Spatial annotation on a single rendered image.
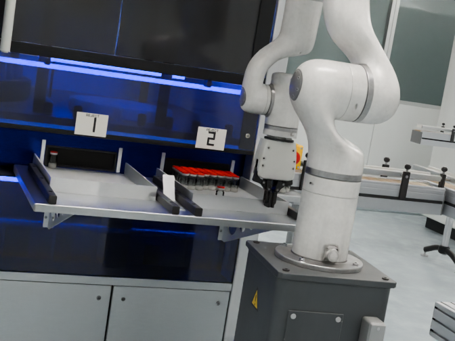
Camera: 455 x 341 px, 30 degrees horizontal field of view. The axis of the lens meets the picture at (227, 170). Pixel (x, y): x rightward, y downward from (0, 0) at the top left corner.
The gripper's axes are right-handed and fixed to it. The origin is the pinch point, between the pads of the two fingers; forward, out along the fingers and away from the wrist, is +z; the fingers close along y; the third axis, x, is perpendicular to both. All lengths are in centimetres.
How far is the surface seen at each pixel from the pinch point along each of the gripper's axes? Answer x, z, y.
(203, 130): -30.7, -12.9, 9.7
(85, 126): -31, -10, 43
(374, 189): -42, 0, -54
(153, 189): -5.2, 1.3, 28.9
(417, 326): -175, 87, -172
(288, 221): 5.7, 4.3, -3.3
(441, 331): -36, 44, -85
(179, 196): -4.7, 2.2, 22.1
